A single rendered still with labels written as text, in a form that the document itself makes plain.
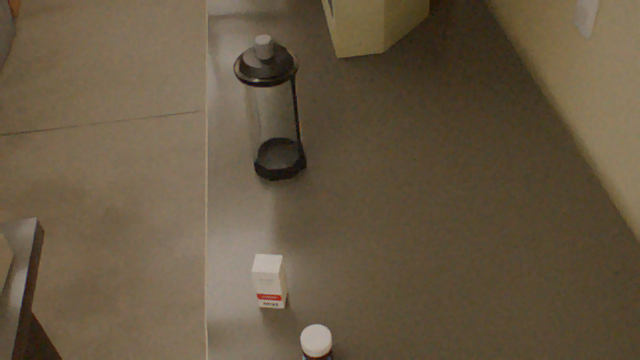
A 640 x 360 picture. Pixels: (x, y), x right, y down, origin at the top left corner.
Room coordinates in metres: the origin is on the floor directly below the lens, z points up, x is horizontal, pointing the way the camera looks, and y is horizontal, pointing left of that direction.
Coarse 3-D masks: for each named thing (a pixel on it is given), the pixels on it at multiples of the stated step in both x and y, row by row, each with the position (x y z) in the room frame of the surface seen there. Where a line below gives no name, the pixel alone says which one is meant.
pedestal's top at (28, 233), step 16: (0, 224) 0.82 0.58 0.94; (16, 224) 0.81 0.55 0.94; (32, 224) 0.81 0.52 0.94; (16, 240) 0.78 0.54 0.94; (32, 240) 0.77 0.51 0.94; (16, 256) 0.74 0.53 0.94; (32, 256) 0.74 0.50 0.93; (16, 272) 0.70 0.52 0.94; (32, 272) 0.72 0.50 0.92; (16, 288) 0.67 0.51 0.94; (32, 288) 0.69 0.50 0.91; (0, 304) 0.64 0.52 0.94; (16, 304) 0.64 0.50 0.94; (32, 304) 0.66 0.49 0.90; (0, 320) 0.61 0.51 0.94; (16, 320) 0.61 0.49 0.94; (0, 336) 0.58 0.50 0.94; (16, 336) 0.58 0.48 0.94; (0, 352) 0.55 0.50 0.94; (16, 352) 0.56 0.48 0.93
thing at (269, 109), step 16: (256, 80) 0.87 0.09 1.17; (272, 80) 0.87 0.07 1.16; (288, 80) 0.88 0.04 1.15; (256, 96) 0.88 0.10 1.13; (272, 96) 0.88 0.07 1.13; (288, 96) 0.89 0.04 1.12; (256, 112) 0.88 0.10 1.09; (272, 112) 0.88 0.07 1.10; (288, 112) 0.89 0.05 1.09; (256, 128) 0.89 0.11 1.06; (272, 128) 0.88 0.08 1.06; (288, 128) 0.88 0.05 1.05; (256, 144) 0.89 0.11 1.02; (272, 144) 0.88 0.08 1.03; (288, 144) 0.88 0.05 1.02; (256, 160) 0.90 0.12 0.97; (272, 160) 0.88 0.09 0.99; (288, 160) 0.88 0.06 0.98
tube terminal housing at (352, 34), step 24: (336, 0) 1.27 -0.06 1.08; (360, 0) 1.27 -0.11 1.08; (384, 0) 1.28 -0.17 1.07; (408, 0) 1.35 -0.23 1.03; (336, 24) 1.27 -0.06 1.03; (360, 24) 1.27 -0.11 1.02; (384, 24) 1.28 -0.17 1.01; (408, 24) 1.35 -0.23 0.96; (336, 48) 1.27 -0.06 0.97; (360, 48) 1.27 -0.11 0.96; (384, 48) 1.28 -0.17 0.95
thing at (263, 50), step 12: (264, 36) 0.93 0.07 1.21; (252, 48) 0.94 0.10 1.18; (264, 48) 0.91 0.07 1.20; (276, 48) 0.94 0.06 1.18; (240, 60) 0.92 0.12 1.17; (252, 60) 0.91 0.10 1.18; (264, 60) 0.91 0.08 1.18; (276, 60) 0.90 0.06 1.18; (288, 60) 0.91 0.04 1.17; (252, 72) 0.89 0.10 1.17; (264, 72) 0.88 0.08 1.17; (276, 72) 0.88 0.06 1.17
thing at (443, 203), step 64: (256, 0) 1.57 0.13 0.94; (320, 0) 1.55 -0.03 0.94; (448, 0) 1.49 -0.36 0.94; (320, 64) 1.25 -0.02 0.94; (384, 64) 1.23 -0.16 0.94; (448, 64) 1.21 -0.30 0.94; (512, 64) 1.19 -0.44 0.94; (320, 128) 1.02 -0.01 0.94; (384, 128) 1.00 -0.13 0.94; (448, 128) 0.99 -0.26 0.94; (512, 128) 0.97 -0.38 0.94; (256, 192) 0.85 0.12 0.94; (320, 192) 0.83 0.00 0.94; (384, 192) 0.82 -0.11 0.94; (448, 192) 0.81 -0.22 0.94; (512, 192) 0.80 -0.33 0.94; (576, 192) 0.78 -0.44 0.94; (320, 256) 0.68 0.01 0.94; (384, 256) 0.67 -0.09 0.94; (448, 256) 0.66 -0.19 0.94; (512, 256) 0.65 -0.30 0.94; (576, 256) 0.64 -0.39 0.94; (256, 320) 0.57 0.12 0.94; (320, 320) 0.56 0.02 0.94; (384, 320) 0.55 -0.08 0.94; (448, 320) 0.54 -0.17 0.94; (512, 320) 0.53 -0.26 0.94; (576, 320) 0.53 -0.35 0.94
